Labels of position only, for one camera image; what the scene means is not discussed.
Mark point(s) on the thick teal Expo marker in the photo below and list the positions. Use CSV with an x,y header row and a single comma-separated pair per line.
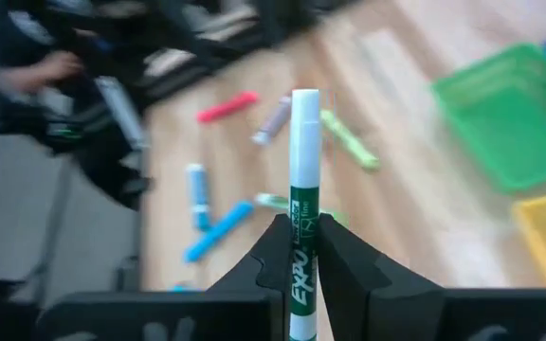
x,y
199,196

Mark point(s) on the pink highlighter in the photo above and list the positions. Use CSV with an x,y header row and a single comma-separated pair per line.
x,y
228,107

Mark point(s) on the thin green Expo marker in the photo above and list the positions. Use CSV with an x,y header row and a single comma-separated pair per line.
x,y
304,142

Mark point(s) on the black equipment stand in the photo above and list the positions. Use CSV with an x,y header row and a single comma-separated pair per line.
x,y
107,166

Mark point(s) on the light blue highlighter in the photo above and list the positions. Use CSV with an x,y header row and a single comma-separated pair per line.
x,y
218,232
183,287

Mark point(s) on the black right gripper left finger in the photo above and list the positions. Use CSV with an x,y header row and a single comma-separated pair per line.
x,y
268,270

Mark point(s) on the thick light green Expo marker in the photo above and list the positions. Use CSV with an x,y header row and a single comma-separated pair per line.
x,y
270,201

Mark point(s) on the green plastic basket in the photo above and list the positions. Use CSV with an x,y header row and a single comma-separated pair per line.
x,y
505,118

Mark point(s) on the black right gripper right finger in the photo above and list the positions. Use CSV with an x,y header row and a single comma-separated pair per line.
x,y
349,270

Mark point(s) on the person's hand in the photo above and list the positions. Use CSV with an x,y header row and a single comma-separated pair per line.
x,y
41,71

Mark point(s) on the light green Sharpie highlighter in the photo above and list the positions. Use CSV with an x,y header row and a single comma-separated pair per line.
x,y
349,139

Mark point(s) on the silver metal bar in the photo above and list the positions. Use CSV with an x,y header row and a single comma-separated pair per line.
x,y
121,113

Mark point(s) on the thick red Expo marker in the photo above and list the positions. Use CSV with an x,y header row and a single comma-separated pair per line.
x,y
273,120

